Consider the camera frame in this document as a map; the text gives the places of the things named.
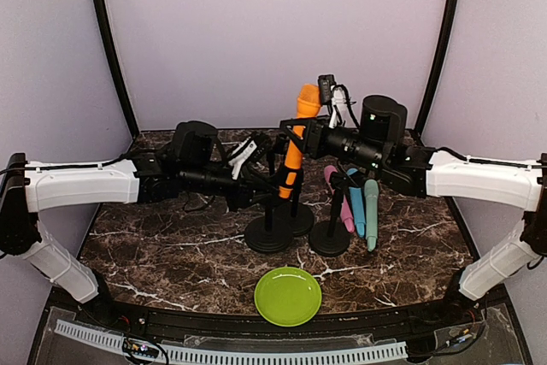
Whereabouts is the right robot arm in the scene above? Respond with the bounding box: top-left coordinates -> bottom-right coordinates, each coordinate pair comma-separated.
279,95 -> 546,326

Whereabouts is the black stand of blue microphone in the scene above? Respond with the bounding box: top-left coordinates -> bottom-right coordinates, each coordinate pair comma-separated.
308,172 -> 356,257

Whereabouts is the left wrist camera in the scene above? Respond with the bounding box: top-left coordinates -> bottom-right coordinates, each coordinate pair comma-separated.
227,132 -> 272,180

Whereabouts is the left black frame post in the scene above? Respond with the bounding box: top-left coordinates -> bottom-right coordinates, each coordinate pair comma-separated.
92,0 -> 140,139

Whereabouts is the pink toy microphone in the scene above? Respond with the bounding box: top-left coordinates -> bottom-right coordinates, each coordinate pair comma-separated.
324,165 -> 356,233

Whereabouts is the orange toy microphone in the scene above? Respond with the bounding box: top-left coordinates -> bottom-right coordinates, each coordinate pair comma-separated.
278,84 -> 322,200

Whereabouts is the white slotted cable duct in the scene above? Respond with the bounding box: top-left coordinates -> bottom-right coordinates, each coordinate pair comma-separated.
54,320 -> 408,364

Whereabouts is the teal toy microphone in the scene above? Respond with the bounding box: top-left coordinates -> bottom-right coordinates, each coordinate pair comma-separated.
364,179 -> 379,252

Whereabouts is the blue toy microphone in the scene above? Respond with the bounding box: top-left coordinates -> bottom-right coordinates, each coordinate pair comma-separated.
346,168 -> 367,238

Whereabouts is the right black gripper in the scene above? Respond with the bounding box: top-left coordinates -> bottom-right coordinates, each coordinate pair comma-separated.
282,114 -> 388,173

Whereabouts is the black front rail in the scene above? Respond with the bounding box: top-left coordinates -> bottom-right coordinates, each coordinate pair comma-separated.
75,300 -> 482,340

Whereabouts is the black frame post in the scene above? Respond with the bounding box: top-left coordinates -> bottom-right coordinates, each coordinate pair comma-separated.
92,0 -> 140,139
414,0 -> 458,136

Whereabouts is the black stand of pink microphone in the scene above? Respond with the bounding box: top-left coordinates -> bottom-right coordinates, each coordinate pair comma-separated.
286,194 -> 315,237

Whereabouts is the right black frame post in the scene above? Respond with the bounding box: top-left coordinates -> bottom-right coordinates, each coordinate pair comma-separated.
414,0 -> 458,136

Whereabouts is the green plate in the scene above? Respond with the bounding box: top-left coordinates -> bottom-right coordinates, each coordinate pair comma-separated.
254,267 -> 322,327

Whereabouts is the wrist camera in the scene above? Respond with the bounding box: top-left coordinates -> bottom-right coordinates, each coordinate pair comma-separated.
317,74 -> 359,128
227,132 -> 272,180

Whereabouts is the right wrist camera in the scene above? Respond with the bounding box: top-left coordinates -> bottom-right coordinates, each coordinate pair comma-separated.
317,74 -> 359,128

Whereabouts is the black stand of teal microphone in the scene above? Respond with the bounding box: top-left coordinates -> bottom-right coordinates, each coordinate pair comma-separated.
266,133 -> 287,176

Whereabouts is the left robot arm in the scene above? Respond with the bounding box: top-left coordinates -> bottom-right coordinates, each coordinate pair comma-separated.
1,121 -> 274,327

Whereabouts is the black stand of orange microphone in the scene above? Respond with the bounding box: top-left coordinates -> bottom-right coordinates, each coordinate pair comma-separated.
244,166 -> 305,254

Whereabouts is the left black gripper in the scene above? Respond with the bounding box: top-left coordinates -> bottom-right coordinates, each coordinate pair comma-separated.
180,162 -> 278,211

